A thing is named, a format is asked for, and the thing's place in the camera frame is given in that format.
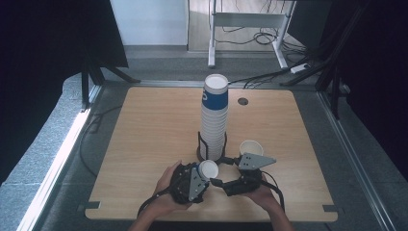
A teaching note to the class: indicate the black tripod stand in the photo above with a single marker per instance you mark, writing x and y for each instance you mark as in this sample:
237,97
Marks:
93,72

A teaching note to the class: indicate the person's left hand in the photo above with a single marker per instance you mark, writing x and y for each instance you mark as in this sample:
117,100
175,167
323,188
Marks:
163,199

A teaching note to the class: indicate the person's right hand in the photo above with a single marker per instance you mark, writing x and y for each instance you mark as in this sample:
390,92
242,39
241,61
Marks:
264,197

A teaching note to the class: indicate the black metal stand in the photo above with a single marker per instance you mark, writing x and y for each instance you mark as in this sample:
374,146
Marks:
333,61

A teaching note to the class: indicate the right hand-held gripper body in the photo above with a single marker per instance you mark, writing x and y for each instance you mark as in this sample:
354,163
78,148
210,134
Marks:
253,162

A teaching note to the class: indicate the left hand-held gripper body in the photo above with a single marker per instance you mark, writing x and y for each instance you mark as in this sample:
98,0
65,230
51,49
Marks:
189,186

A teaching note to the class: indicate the black curtain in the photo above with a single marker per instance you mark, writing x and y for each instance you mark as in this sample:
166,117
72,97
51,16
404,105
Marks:
48,57
381,70

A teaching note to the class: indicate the stack of paper cups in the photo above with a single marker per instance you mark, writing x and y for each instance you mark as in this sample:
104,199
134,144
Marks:
214,122

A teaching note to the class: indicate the white power strip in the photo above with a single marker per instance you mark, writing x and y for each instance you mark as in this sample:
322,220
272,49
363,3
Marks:
300,68

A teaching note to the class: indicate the aluminium floor rail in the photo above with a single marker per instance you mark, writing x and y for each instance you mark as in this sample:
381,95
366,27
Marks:
356,166
54,173

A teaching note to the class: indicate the white metal desk frame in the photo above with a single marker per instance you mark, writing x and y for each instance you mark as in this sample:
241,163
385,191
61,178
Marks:
247,20

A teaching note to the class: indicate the single white paper cup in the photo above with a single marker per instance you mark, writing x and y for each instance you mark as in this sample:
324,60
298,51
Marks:
251,147
209,169

